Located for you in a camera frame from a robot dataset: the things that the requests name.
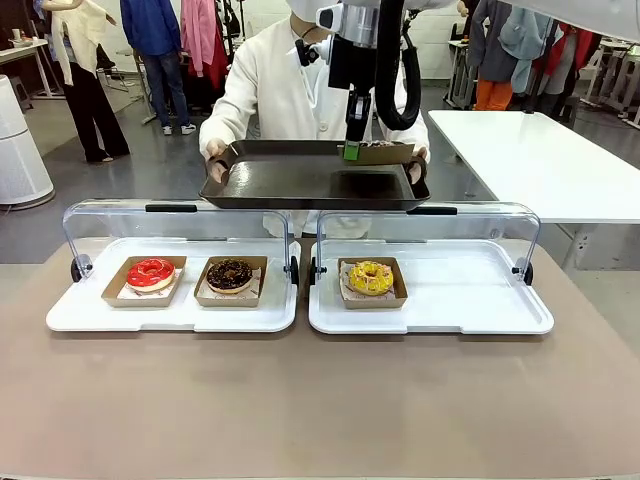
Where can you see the person's right hand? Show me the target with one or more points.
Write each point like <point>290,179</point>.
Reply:
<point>214,150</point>

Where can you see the person's left forearm cream sleeve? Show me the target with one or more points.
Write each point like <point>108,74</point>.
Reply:
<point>419,135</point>

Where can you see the white background desk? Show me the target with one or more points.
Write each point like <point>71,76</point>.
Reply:
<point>20,52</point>

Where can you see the person in cream cardigan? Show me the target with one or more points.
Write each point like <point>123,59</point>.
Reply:
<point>270,90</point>

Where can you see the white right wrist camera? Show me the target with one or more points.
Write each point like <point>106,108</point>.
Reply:
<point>306,52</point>

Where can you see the person's right forearm cream sleeve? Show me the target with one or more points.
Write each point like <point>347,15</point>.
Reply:
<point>220,125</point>

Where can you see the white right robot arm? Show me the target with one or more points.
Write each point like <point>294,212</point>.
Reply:
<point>357,22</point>

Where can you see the grey background table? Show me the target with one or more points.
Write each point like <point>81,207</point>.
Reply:
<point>146,100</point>

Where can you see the red glazed donut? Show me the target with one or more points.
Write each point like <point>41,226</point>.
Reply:
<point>150,275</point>

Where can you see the clear plastic tray lid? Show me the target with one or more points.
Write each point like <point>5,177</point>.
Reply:
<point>475,230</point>
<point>225,225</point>

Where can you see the red hanging garment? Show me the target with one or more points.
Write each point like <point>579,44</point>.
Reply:
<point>218,60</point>

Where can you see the light blue hanging garment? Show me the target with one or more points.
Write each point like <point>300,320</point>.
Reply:
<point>525,35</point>

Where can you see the white display tray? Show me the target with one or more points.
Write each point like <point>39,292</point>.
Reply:
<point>450,300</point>
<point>225,317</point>

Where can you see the cardboard tray of chocolate donut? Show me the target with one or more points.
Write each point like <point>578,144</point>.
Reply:
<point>227,300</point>

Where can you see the person in blue jacket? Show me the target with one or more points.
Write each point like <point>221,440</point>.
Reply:
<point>150,25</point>

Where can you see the white side table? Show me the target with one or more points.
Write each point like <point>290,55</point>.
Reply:
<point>540,160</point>

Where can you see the black lid hinge knob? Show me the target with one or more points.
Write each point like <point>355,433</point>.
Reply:
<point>313,272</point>
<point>76,270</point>
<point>294,270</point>
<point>528,274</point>

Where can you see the purple glazed donut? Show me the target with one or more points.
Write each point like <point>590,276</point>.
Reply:
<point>380,144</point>

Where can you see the black serving tray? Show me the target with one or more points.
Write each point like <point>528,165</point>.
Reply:
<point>310,185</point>

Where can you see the pink hanging garment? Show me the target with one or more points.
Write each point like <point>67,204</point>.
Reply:
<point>197,30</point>

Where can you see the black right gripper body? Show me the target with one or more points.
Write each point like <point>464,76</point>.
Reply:
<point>350,65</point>

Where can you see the yellow sprinkled donut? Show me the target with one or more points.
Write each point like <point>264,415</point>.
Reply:
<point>371,280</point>

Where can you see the white printed paper liner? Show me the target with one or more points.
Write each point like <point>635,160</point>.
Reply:
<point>150,296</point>
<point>344,286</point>
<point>256,280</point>

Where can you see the person's left hand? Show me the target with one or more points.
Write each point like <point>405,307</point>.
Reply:
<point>423,156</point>

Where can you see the cardboard tray of yellow donut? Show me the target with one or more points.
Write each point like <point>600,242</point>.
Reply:
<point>372,302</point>

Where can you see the small white background table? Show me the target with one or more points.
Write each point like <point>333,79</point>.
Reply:
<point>460,75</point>

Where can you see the white framed background desks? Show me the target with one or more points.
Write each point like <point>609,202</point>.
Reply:
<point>607,70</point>

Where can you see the cardboard tray of red donut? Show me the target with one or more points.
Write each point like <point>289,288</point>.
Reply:
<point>120,297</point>

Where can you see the figure grey top orange trousers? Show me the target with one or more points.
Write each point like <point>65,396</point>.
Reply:
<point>492,95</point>

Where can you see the chocolate sprinkled donut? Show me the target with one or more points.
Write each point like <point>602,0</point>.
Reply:
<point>230,276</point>

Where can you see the red hanging jacket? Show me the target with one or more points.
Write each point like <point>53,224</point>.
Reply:
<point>570,55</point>

